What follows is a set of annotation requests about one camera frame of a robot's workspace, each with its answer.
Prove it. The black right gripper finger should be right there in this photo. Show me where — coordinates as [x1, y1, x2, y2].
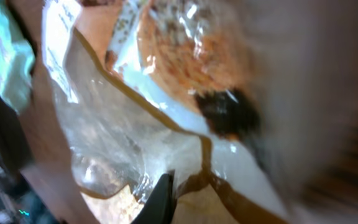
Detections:
[132, 173, 177, 224]

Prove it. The teal wet wipes pack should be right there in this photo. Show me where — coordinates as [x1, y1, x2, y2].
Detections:
[0, 1, 35, 114]

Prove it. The beige snack pouch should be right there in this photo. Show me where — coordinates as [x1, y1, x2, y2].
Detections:
[32, 1, 358, 223]

